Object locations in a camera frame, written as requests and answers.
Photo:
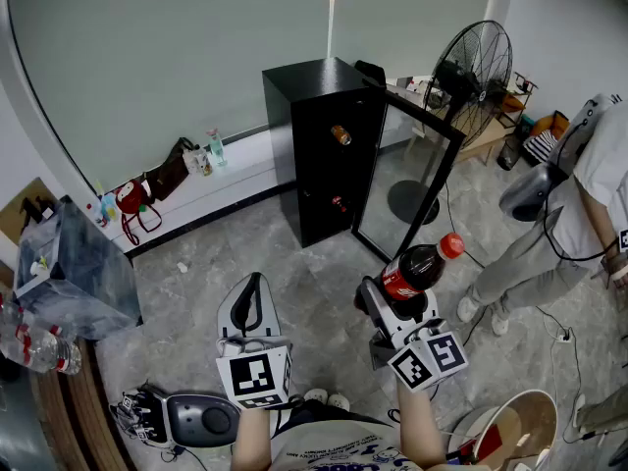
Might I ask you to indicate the black waste bin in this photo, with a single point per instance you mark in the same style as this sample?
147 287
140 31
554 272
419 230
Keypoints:
508 152

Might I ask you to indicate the light wooden table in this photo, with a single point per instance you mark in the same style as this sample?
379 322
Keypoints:
486 138

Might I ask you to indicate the white paper scrap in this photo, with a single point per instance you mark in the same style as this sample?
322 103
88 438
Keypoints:
182 267

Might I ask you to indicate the brown labelled metal can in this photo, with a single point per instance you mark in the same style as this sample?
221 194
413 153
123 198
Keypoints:
341 134

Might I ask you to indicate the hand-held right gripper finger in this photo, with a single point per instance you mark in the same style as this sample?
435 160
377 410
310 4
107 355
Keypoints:
375 307
428 309

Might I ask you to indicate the green water bottle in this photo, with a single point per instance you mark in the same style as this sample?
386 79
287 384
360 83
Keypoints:
216 147

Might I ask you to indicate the small wooden shelf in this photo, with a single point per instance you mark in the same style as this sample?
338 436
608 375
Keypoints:
524 88

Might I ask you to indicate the person's left forearm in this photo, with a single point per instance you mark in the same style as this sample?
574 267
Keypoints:
252 439

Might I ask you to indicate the person's right forearm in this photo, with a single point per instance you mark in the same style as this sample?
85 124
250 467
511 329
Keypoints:
417 425

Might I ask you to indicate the round wooden table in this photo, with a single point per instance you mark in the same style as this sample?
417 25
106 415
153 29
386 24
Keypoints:
68 410

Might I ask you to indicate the red doll bag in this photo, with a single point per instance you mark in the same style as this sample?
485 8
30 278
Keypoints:
130 199

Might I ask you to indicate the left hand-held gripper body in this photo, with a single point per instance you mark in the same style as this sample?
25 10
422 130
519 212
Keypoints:
252 376

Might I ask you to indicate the person's black trousers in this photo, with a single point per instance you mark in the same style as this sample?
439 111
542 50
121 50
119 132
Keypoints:
314 412

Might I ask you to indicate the orange bag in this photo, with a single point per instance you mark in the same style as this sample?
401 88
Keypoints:
552 124

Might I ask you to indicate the white patterned bottle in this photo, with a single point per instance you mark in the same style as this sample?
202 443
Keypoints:
198 161

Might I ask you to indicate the person's white printed shirt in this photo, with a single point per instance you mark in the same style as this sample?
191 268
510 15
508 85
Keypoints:
338 447

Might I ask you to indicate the black chair back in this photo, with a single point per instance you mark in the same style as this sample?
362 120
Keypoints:
370 71

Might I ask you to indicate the grey hand-held device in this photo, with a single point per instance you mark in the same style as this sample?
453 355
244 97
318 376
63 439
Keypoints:
196 420
532 189

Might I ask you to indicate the small colourful toys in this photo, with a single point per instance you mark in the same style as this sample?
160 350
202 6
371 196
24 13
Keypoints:
105 209

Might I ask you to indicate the brown bag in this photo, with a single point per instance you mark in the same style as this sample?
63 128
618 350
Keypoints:
169 177

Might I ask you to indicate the white power strip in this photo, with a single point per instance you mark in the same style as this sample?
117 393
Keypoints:
565 335

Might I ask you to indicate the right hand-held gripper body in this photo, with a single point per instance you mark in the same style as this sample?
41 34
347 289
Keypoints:
427 361

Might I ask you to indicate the cola bottle with red cap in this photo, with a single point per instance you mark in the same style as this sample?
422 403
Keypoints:
417 265

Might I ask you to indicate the black beverage fridge cabinet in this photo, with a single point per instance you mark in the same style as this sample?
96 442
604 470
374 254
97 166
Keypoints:
319 116

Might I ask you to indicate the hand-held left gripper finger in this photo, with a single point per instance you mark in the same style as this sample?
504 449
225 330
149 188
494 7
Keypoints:
225 323
271 323

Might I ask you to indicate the brown cardboard sheet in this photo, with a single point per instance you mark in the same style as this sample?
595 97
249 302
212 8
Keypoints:
19 214

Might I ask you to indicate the black floor fan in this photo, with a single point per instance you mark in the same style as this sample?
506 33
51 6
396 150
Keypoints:
471 81

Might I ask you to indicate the person's white shoe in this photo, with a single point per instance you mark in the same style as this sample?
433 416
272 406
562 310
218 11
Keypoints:
338 401
315 394

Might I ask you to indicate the striped bag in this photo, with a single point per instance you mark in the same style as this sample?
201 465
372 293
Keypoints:
539 147

